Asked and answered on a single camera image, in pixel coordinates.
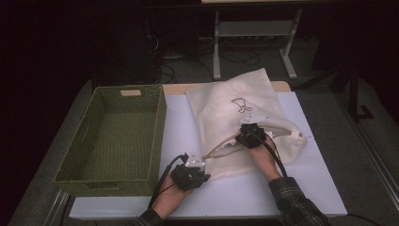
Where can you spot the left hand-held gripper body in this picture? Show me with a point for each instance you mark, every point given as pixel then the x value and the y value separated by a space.
pixel 186 177

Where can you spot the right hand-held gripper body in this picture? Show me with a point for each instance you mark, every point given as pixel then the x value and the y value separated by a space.
pixel 251 136

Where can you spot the cream mesh laundry bag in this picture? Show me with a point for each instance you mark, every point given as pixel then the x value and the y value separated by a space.
pixel 219 103

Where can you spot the green woven basket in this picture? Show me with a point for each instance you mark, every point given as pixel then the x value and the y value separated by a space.
pixel 119 141

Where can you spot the person's left hand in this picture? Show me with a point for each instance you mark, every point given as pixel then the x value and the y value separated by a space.
pixel 171 197

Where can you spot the person's right hand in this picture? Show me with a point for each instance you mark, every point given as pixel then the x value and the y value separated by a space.
pixel 263 160

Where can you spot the black metal stand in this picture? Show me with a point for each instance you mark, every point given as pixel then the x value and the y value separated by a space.
pixel 354 94

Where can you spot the white metal desk frame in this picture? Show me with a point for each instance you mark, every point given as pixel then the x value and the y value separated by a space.
pixel 215 47

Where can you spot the long aluminium rail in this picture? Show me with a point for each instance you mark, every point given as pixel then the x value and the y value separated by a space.
pixel 376 157

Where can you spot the short aluminium rail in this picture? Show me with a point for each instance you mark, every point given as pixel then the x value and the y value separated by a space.
pixel 58 207

